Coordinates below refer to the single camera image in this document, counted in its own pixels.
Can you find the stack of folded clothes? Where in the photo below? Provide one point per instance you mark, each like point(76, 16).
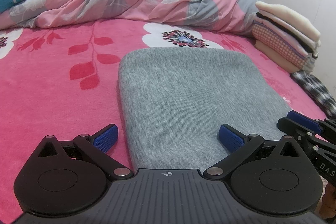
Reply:
point(288, 29)

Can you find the black white plaid shirt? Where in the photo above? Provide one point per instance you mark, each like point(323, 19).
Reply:
point(317, 87)

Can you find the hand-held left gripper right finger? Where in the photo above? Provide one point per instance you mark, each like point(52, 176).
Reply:
point(231, 138)

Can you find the grey sweatpants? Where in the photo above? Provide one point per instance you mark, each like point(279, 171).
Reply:
point(189, 98)

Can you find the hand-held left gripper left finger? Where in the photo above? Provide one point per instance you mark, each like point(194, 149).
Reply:
point(107, 137)

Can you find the person's right hand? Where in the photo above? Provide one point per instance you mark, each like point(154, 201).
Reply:
point(329, 197)

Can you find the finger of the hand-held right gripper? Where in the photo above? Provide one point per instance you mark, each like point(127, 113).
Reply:
point(304, 120)
point(288, 125)

